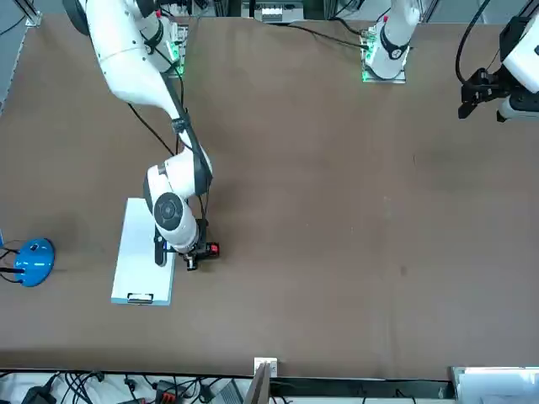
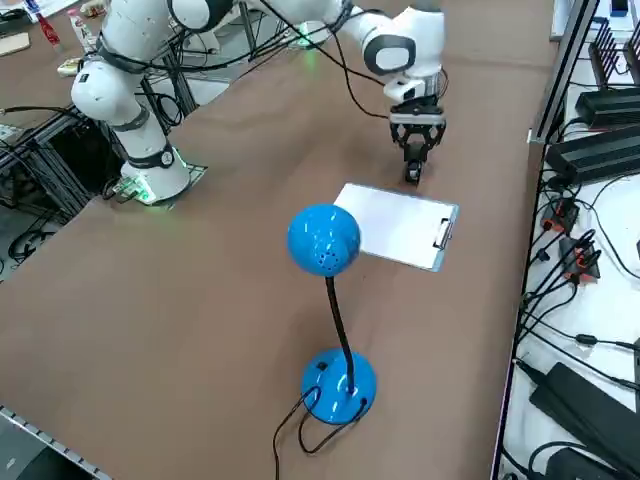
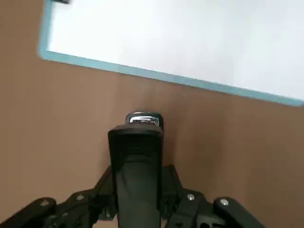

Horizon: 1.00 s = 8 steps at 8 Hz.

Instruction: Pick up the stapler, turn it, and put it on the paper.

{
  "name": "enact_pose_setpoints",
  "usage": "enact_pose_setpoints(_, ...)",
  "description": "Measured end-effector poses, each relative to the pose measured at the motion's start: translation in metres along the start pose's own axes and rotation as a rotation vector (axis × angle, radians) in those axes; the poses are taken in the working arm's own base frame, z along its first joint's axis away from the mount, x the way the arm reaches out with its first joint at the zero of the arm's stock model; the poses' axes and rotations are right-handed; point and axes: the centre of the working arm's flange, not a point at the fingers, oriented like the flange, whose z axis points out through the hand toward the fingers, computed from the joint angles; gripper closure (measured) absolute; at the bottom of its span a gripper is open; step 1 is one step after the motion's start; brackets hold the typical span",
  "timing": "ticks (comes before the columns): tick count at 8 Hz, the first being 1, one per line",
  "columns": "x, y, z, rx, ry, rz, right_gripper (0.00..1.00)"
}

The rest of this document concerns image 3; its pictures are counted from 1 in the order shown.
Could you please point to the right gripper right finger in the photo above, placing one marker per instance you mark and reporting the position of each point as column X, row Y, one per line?
column 194, row 211

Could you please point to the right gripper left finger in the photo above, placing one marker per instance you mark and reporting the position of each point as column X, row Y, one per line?
column 78, row 199

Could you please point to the light blue clipboard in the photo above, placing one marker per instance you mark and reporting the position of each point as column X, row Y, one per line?
column 166, row 77

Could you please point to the metal clipboard clip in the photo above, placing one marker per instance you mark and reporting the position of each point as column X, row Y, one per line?
column 62, row 1

